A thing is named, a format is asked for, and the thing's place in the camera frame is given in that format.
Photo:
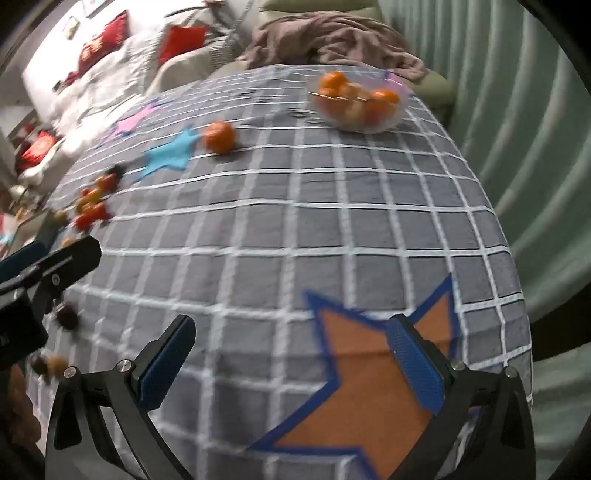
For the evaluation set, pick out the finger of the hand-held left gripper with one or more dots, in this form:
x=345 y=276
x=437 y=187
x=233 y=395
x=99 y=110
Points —
x=69 y=261
x=21 y=258

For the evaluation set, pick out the red patterned cushion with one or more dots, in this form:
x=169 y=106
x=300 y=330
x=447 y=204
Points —
x=39 y=150

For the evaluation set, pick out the dark purple round fruit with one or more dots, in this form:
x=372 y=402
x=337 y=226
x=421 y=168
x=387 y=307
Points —
x=67 y=316
x=39 y=364
x=114 y=171

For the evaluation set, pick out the red cherry tomato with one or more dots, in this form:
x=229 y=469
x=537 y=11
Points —
x=96 y=211
x=82 y=221
x=106 y=183

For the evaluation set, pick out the grey checked star-print cloth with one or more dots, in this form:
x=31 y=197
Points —
x=300 y=230

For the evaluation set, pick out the pinkish brown blanket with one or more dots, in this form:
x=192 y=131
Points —
x=332 y=41

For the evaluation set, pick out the white sofa cover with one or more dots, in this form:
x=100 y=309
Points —
x=120 y=87

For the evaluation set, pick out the yellow cherry tomato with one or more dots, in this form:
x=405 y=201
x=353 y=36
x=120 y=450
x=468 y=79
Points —
x=90 y=196
x=69 y=241

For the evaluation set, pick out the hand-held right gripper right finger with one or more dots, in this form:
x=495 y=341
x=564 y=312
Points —
x=415 y=369

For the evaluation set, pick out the pale green curtain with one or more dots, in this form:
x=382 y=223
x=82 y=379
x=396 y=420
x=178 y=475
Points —
x=521 y=152

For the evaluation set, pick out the orange mandarin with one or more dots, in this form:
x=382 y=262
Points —
x=219 y=137
x=333 y=83
x=385 y=101

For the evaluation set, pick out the brown longan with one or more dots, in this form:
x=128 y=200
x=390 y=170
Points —
x=60 y=216
x=56 y=363

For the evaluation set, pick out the plain red cushion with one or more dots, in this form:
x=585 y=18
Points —
x=182 y=41

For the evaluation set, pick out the red printed cushion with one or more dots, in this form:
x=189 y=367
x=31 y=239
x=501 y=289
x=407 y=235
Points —
x=104 y=39

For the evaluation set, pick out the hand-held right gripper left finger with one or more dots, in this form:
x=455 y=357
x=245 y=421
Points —
x=166 y=364

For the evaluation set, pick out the plastic bag of tangerines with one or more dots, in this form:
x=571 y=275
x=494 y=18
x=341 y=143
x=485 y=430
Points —
x=358 y=115

